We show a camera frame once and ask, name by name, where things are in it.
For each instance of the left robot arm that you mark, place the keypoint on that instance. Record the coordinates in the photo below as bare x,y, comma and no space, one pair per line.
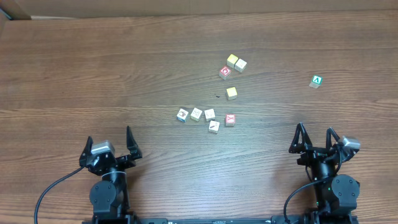
110,196

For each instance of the red letter wooden block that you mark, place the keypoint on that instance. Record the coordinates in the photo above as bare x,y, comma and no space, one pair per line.
225,72

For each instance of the white bone wooden block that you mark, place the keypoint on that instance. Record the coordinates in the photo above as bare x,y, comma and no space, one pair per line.
240,65

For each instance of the letter M wooden block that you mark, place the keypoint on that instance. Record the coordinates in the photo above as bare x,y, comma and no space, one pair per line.
196,114

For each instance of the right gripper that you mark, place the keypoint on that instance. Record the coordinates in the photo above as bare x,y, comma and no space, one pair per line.
315,152

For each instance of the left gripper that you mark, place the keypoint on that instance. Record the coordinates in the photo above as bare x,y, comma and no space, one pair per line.
116,160

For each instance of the hammer picture wooden block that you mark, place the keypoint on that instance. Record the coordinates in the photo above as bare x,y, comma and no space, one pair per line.
214,126

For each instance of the yellow letter C block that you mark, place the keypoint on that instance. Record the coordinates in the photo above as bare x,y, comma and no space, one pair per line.
231,93

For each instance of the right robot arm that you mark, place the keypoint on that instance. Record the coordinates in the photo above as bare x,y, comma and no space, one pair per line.
336,194

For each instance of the green letter wooden block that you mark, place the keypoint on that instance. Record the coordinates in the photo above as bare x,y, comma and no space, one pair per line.
316,81

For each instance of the yellow top wooden block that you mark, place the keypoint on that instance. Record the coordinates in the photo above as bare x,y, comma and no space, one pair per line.
231,60

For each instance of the red letter Y block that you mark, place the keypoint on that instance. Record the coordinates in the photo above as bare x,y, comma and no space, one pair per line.
230,119

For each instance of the acorn picture wooden block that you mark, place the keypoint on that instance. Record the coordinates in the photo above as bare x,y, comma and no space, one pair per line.
182,115

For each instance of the sheep picture wooden block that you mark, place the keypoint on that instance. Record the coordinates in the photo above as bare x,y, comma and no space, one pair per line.
210,115

